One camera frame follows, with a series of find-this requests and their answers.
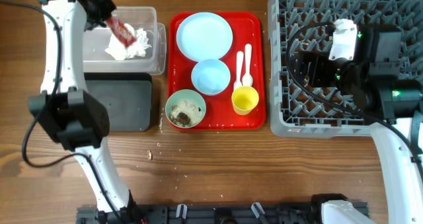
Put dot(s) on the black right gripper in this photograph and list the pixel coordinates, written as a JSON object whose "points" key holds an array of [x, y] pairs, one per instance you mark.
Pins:
{"points": [[307, 60]]}

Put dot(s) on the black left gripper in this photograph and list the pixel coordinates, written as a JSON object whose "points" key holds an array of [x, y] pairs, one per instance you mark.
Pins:
{"points": [[110, 5]]}

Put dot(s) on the red snack wrapper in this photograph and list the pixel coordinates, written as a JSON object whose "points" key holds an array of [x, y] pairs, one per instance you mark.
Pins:
{"points": [[120, 31]]}

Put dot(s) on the yellow plastic cup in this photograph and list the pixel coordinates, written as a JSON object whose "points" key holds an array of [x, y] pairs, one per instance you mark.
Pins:
{"points": [[244, 99]]}

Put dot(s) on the green bowl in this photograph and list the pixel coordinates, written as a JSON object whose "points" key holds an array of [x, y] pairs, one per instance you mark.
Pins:
{"points": [[184, 94]]}

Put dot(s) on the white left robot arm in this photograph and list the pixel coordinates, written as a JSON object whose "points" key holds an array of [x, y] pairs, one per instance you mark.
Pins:
{"points": [[70, 115]]}

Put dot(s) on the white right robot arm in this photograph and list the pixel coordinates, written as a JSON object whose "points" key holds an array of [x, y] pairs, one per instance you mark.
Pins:
{"points": [[364, 62]]}

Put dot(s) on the grey dishwasher rack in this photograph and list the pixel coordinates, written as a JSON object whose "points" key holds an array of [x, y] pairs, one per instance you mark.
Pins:
{"points": [[295, 114]]}

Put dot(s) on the clear plastic waste bin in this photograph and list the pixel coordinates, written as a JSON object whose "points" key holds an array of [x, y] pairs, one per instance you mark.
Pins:
{"points": [[95, 41]]}

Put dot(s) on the black food waste tray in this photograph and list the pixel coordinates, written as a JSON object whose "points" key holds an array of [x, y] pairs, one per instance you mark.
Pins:
{"points": [[128, 98]]}

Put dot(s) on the crumpled white tissue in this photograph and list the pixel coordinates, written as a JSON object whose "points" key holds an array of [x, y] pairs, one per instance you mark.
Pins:
{"points": [[138, 49]]}

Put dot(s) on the white plastic spoon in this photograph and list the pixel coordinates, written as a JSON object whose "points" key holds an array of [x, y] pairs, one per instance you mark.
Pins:
{"points": [[247, 79]]}

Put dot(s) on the white plastic fork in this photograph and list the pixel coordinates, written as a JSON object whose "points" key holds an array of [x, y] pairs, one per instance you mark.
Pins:
{"points": [[239, 65]]}

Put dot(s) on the red serving tray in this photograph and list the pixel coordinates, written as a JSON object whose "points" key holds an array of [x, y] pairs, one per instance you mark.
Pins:
{"points": [[219, 112]]}

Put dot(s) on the light blue bowl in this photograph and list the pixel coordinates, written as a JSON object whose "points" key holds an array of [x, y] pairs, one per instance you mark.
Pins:
{"points": [[210, 77]]}

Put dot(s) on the light blue plate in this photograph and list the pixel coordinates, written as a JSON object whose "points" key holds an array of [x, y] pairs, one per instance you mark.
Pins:
{"points": [[204, 36]]}

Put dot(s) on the food crumb on table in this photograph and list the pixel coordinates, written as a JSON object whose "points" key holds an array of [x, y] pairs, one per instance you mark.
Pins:
{"points": [[149, 155]]}

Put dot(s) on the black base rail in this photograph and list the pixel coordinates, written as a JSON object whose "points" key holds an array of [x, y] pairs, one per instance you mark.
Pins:
{"points": [[300, 212]]}

